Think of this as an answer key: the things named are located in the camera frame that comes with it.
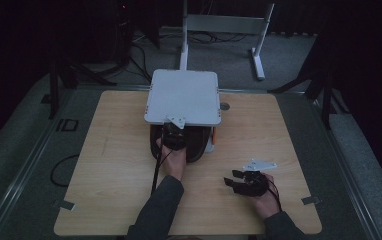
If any black floor cable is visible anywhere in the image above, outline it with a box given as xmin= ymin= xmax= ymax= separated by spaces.
xmin=49 ymin=153 xmax=80 ymax=188

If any black tripod stand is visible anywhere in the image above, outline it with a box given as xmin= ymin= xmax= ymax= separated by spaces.
xmin=46 ymin=54 xmax=117 ymax=120
xmin=268 ymin=33 xmax=351 ymax=131

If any white metal stand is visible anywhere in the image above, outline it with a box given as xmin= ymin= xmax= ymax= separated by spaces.
xmin=179 ymin=0 xmax=276 ymax=81

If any left hand-held gripper cable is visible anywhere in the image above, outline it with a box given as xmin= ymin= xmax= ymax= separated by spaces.
xmin=150 ymin=149 xmax=175 ymax=197

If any right hand-held gripper cable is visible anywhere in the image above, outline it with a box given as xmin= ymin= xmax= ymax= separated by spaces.
xmin=266 ymin=185 xmax=284 ymax=213

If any bundle of black cables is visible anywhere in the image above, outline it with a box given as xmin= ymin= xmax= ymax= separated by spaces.
xmin=187 ymin=30 xmax=248 ymax=45

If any white lidded cooking appliance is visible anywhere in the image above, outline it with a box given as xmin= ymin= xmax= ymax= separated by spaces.
xmin=143 ymin=68 xmax=222 ymax=164

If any dark computer tower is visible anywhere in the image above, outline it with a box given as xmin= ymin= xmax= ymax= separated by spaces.
xmin=87 ymin=0 xmax=134 ymax=65

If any person's right hand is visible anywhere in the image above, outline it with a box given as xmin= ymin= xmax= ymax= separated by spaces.
xmin=251 ymin=172 xmax=282 ymax=220

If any grey tape strip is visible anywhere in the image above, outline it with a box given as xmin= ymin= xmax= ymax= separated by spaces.
xmin=53 ymin=199 xmax=76 ymax=212
xmin=301 ymin=196 xmax=322 ymax=206

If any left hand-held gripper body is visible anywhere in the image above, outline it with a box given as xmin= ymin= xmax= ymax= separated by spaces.
xmin=160 ymin=115 xmax=188 ymax=152

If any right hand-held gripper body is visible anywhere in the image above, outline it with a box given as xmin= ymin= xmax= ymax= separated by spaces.
xmin=232 ymin=158 xmax=279 ymax=198

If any person's left hand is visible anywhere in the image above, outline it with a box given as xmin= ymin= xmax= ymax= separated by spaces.
xmin=156 ymin=137 xmax=188 ymax=181

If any hand-held gripper cable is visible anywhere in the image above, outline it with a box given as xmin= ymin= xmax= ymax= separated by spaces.
xmin=150 ymin=149 xmax=175 ymax=197
xmin=266 ymin=185 xmax=284 ymax=213

